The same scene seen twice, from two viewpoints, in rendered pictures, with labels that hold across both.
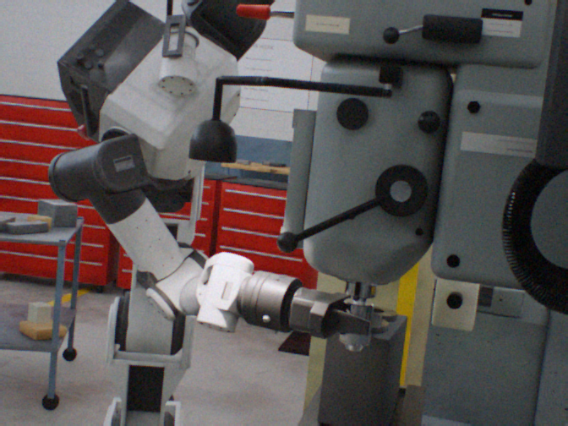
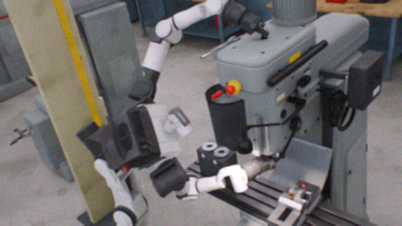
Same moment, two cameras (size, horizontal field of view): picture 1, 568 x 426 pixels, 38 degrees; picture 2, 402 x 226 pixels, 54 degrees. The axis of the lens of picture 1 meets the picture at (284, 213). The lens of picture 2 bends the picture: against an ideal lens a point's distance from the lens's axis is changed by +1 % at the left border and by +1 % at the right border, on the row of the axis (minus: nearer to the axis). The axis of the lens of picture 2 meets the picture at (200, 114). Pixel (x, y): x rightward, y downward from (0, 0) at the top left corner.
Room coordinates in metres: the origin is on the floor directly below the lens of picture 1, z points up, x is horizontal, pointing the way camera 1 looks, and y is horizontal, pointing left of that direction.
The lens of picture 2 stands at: (0.58, 1.37, 2.50)
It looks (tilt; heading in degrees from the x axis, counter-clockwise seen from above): 30 degrees down; 305
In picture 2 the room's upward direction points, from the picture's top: 10 degrees counter-clockwise
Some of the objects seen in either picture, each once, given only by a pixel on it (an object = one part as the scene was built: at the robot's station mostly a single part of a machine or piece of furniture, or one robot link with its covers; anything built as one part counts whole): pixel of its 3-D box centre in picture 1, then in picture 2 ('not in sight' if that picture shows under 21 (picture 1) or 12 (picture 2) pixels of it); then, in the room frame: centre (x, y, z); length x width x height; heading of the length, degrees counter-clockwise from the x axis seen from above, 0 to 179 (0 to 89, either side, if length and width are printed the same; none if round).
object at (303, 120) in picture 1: (301, 178); (256, 135); (1.25, -0.02, 1.45); 0.04 x 0.04 x 0.21; 78
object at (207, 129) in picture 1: (214, 139); (244, 144); (1.25, 0.12, 1.49); 0.07 x 0.07 x 0.06
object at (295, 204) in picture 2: not in sight; (291, 202); (1.10, -0.05, 1.05); 0.12 x 0.06 x 0.04; 171
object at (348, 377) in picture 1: (364, 363); (217, 162); (1.61, -0.19, 1.06); 0.22 x 0.12 x 0.20; 163
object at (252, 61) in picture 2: not in sight; (267, 54); (1.23, -0.14, 1.81); 0.47 x 0.26 x 0.16; 78
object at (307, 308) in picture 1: (303, 309); (258, 166); (1.27, -0.05, 1.24); 0.13 x 0.12 x 0.10; 155
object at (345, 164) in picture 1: (378, 171); (269, 119); (1.23, -0.13, 1.47); 0.21 x 0.19 x 0.32; 168
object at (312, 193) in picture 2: not in sight; (294, 204); (1.10, -0.07, 1.02); 0.35 x 0.15 x 0.11; 81
